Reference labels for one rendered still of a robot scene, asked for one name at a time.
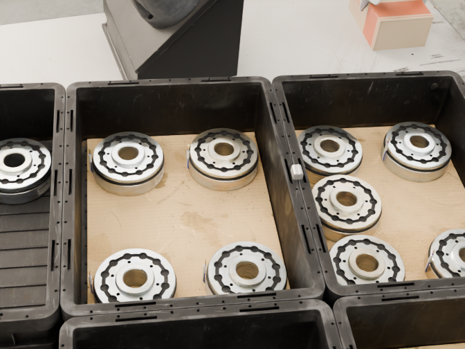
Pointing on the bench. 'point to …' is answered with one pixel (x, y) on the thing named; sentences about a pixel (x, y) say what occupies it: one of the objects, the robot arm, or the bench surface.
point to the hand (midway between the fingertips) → (390, 6)
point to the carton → (393, 23)
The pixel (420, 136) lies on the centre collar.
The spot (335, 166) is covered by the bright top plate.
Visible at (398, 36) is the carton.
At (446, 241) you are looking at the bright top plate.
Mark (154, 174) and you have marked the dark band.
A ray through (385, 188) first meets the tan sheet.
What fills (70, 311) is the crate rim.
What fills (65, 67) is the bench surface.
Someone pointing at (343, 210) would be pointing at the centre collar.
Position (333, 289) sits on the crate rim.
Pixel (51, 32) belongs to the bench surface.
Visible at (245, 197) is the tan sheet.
